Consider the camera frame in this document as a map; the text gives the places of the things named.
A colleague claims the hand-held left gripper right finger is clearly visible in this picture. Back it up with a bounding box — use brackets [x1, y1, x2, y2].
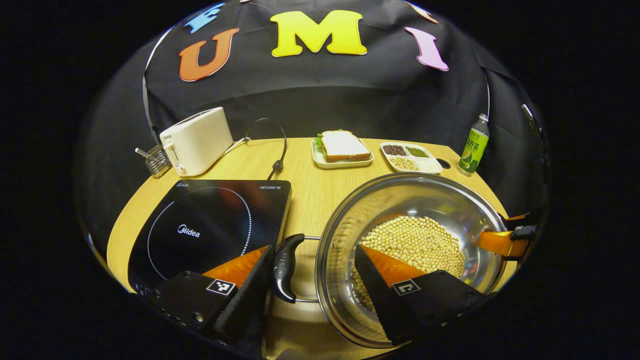
[354, 244, 488, 347]

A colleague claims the green drink bottle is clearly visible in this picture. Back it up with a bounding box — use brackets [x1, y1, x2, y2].
[458, 113, 490, 177]

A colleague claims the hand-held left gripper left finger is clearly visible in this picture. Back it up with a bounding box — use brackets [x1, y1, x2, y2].
[150, 244, 275, 358]

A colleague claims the stainless steel pot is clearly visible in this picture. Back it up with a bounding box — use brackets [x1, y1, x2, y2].
[271, 173, 511, 349]

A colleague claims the sandwich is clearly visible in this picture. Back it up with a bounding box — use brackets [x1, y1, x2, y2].
[315, 130, 372, 163]

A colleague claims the black induction cooktop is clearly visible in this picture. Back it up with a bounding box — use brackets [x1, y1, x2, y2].
[127, 179, 293, 301]

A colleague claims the black power cable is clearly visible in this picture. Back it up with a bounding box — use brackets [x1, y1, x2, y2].
[244, 118, 288, 181]

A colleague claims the white power cord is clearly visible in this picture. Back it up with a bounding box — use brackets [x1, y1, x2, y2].
[220, 137, 251, 156]

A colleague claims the pile of soybeans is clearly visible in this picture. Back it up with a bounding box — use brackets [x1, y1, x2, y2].
[350, 215, 466, 311]

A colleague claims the metal wire basket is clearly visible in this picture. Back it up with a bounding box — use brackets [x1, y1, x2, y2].
[134, 144, 172, 179]

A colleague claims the white divided bean tray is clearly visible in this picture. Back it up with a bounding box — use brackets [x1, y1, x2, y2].
[380, 142, 444, 175]

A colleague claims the pale green plate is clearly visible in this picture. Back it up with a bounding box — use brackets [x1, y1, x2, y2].
[311, 137, 375, 170]

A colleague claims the white toaster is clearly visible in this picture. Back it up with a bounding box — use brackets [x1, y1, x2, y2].
[159, 106, 234, 177]

